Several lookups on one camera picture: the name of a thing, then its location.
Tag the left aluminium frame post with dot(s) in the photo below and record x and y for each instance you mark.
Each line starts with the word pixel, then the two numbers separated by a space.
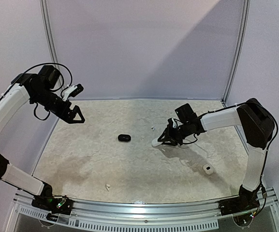
pixel 51 45

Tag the white case with black window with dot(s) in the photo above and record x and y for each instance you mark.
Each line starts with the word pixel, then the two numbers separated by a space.
pixel 208 169

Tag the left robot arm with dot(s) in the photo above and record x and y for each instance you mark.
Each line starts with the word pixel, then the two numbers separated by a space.
pixel 39 89

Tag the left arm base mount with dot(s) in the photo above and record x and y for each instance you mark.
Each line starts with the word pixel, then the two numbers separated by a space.
pixel 54 204

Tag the aluminium frame post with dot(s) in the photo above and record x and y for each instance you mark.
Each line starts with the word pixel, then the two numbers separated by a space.
pixel 51 45
pixel 238 49

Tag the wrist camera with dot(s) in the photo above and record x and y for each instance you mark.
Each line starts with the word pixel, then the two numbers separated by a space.
pixel 172 122
pixel 71 92

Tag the black oval charging case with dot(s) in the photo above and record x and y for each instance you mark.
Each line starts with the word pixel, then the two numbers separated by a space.
pixel 124 138

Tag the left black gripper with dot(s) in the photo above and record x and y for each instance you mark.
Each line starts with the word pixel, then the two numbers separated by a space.
pixel 68 117

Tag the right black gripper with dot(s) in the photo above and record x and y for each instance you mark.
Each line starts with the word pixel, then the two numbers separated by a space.
pixel 175 135

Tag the white oval charging case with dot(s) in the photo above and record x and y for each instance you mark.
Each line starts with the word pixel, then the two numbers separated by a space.
pixel 156 143

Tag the right aluminium frame post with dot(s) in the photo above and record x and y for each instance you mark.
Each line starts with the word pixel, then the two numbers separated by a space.
pixel 238 49

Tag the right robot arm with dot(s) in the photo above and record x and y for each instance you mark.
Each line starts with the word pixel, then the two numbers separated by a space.
pixel 254 124

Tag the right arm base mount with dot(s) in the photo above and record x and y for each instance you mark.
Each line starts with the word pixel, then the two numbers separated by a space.
pixel 236 205

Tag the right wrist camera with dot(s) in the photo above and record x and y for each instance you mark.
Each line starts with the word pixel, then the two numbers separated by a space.
pixel 172 122

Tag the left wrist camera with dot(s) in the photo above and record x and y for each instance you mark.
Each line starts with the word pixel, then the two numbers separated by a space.
pixel 71 92

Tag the aluminium front rail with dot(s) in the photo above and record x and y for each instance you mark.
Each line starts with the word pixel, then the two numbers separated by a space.
pixel 92 216

